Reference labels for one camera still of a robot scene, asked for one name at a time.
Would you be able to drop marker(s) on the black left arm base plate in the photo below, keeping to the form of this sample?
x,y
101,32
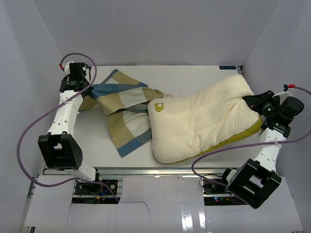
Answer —
x,y
96,189

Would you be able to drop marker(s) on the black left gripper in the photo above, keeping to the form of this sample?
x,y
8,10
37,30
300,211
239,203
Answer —
x,y
90,89

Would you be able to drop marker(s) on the blue beige white checked pillowcase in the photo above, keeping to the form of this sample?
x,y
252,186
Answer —
x,y
124,101

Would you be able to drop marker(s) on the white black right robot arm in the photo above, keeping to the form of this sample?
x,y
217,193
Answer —
x,y
257,179

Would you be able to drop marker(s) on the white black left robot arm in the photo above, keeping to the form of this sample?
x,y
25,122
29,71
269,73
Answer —
x,y
58,147

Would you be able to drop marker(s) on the white pillow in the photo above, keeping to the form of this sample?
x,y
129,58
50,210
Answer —
x,y
184,127

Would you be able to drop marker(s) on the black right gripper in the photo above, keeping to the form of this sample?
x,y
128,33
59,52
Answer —
x,y
255,101

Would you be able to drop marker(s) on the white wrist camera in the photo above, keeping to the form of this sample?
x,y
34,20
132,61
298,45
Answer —
x,y
66,67
287,90

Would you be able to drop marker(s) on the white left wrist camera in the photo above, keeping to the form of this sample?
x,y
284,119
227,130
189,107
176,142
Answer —
x,y
66,67

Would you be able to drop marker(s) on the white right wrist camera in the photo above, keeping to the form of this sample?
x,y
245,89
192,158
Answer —
x,y
287,90

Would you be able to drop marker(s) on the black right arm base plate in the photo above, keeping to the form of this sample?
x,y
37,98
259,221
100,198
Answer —
x,y
215,191

